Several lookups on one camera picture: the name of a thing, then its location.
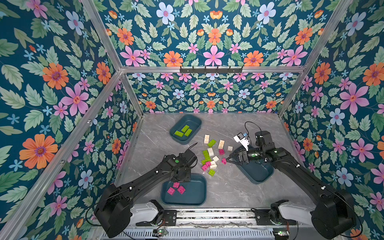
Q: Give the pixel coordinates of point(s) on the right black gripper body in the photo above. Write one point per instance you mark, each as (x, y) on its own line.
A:
(255, 154)

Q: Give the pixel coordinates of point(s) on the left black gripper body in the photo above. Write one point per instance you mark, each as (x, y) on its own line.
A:
(186, 178)

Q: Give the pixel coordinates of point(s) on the green long lego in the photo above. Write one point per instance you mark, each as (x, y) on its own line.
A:
(206, 155)
(179, 134)
(211, 143)

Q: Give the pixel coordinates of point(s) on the cream long lego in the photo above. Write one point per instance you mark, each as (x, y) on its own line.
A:
(206, 139)
(221, 144)

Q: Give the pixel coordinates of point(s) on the green lego mid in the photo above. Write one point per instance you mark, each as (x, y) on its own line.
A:
(188, 132)

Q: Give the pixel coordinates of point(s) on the pink small lego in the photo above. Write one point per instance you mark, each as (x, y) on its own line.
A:
(181, 189)

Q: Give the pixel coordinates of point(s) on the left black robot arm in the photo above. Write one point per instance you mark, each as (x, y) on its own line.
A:
(113, 211)

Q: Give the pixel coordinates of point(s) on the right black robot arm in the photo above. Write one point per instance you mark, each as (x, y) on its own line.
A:
(333, 213)

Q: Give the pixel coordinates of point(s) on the right teal bin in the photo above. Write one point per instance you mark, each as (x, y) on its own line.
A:
(256, 170)

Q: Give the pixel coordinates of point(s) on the teal bin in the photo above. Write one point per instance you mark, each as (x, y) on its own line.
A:
(256, 170)
(195, 194)
(195, 124)

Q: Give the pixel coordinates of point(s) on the cream lego lower pile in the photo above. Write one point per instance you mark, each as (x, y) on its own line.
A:
(213, 165)

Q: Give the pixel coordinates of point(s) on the cream lego center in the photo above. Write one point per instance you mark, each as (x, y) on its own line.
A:
(211, 152)

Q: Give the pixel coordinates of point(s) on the green small lego near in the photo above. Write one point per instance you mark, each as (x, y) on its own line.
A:
(211, 172)

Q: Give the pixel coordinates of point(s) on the near teal bin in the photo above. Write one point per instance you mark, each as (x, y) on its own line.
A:
(195, 194)

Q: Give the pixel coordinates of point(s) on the far teal bin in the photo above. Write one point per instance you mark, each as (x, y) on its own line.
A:
(195, 124)

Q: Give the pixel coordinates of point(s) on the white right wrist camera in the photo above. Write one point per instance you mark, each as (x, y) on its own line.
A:
(243, 140)

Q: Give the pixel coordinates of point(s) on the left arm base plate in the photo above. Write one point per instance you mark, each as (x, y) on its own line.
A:
(162, 218)

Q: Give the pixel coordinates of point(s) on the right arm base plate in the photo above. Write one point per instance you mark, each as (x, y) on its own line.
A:
(266, 217)

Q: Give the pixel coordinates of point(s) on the black wall hook rail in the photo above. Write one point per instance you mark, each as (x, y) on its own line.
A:
(211, 70)

